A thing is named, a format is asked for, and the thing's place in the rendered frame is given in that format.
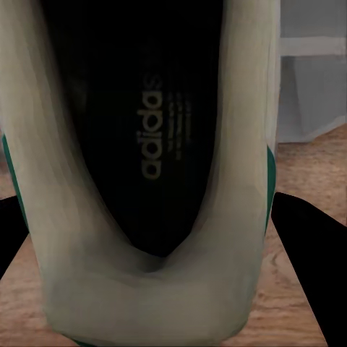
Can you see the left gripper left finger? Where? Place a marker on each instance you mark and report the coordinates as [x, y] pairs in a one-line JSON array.
[[13, 231]]

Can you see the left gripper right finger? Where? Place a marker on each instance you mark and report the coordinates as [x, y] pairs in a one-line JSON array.
[[317, 247]]

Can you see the gym shoe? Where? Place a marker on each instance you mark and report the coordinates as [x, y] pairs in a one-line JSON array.
[[140, 138]]

